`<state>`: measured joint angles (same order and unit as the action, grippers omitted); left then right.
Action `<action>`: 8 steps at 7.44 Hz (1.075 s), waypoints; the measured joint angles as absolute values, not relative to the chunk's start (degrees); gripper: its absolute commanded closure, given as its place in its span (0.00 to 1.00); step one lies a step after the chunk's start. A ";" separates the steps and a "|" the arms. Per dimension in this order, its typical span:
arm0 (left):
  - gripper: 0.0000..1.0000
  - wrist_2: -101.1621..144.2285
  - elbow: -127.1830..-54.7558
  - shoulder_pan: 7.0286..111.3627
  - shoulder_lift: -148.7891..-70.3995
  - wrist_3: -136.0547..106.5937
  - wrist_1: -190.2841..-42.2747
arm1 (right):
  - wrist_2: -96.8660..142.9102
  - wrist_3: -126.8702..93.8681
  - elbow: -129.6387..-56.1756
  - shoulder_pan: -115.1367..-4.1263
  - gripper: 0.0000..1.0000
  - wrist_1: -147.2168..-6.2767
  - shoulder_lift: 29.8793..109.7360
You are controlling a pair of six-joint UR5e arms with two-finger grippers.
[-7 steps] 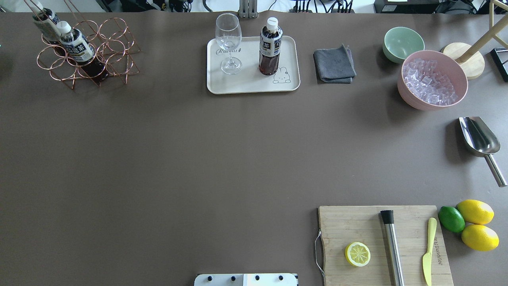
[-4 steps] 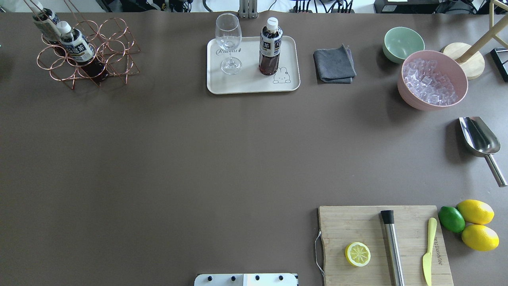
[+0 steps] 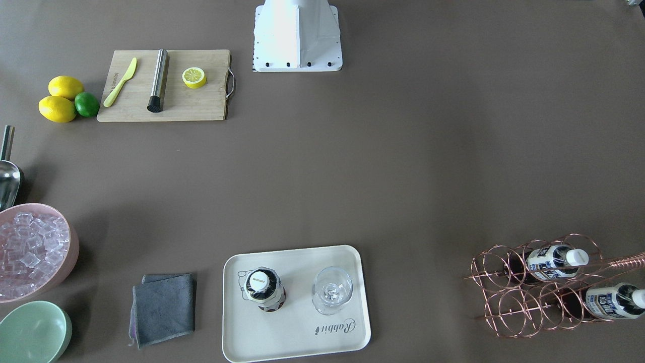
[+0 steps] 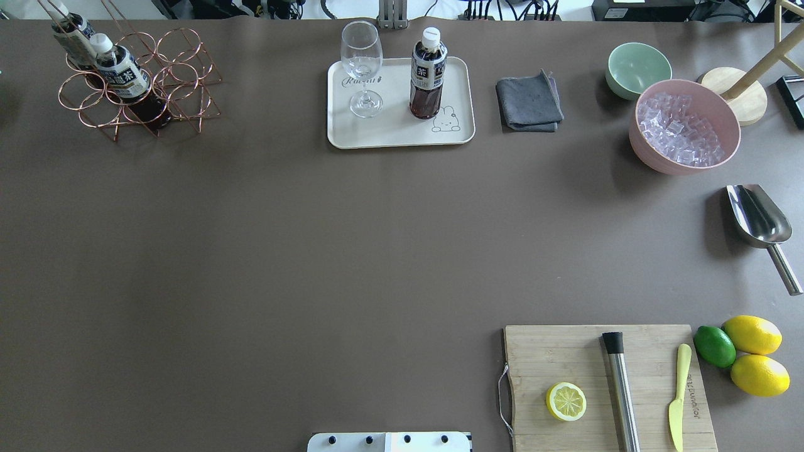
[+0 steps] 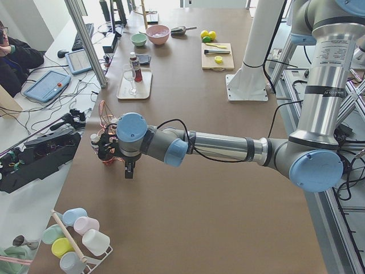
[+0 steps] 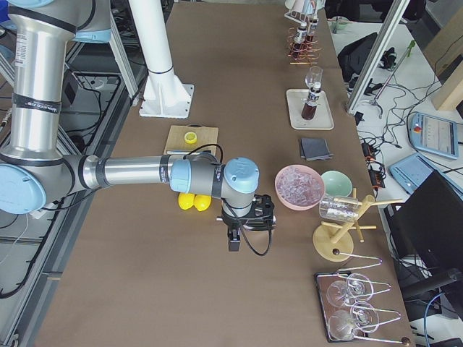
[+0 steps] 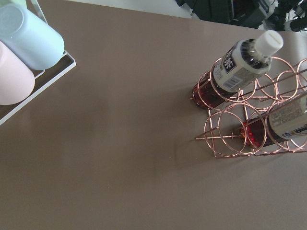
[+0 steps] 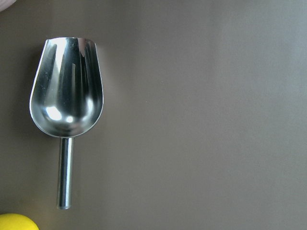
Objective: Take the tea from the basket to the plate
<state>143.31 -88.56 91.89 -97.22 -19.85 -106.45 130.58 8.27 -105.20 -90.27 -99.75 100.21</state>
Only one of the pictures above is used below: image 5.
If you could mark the tea bottle back right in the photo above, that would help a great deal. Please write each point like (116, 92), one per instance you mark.
(113, 126)

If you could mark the green plastic cup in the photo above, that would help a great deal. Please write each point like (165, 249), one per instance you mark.
(52, 233)

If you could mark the copper wire bottle basket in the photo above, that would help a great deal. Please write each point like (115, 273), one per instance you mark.
(105, 117)

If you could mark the grey aluminium frame post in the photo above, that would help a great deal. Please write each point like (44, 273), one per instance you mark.
(77, 18)

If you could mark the yellow plastic knife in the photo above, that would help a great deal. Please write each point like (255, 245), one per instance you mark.
(216, 45)

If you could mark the blue plastic cup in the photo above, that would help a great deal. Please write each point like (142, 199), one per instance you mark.
(71, 215)

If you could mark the black computer mouse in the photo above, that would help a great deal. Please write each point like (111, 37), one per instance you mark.
(62, 53)

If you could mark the black equipment case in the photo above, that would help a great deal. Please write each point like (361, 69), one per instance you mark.
(40, 158)

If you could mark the yellow lemon upper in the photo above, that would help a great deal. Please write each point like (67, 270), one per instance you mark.
(204, 33)

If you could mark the grey plastic cup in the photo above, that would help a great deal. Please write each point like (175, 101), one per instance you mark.
(70, 263)

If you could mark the blue teach pendant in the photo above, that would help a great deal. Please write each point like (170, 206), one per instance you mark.
(48, 86)

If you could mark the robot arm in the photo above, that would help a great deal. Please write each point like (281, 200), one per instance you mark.
(308, 156)

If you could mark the tea bottle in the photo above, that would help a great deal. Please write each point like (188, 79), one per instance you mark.
(113, 126)
(134, 62)
(94, 138)

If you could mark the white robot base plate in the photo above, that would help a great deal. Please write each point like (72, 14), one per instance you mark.
(242, 87)

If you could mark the wooden cup rack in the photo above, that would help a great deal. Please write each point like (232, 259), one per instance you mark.
(92, 262)

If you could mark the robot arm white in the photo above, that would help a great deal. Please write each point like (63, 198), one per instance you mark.
(266, 20)

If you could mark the steel muddler black tip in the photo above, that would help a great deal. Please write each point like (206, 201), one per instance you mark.
(216, 52)

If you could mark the seated person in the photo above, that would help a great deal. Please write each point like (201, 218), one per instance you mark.
(17, 58)

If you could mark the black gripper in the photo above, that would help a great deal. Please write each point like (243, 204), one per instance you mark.
(129, 160)

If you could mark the tea bottle back left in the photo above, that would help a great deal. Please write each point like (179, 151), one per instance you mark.
(94, 138)

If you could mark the bamboo cutting board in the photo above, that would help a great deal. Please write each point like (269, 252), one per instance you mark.
(208, 63)

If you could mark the clear wine glass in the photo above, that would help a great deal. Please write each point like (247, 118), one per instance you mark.
(129, 75)

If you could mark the pink plastic cup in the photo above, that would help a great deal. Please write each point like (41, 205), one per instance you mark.
(85, 223)

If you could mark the cream rabbit tray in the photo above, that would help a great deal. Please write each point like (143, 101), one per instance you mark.
(143, 87)

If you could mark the pink bowl with ice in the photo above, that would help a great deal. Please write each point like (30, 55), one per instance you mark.
(158, 34)

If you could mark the yellow plastic cup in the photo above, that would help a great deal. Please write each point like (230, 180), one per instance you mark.
(61, 246)

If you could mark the halved lemon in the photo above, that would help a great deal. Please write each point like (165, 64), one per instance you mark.
(218, 59)

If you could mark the tea bottle front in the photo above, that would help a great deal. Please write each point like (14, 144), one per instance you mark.
(134, 62)

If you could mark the steel ice scoop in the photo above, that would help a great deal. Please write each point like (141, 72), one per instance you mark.
(181, 30)

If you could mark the green ceramic bowl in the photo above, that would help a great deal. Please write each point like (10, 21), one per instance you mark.
(139, 39)

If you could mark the white plastic cup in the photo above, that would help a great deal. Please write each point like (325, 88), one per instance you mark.
(96, 242)

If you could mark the wooden stand with base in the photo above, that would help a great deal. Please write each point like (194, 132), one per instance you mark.
(150, 17)

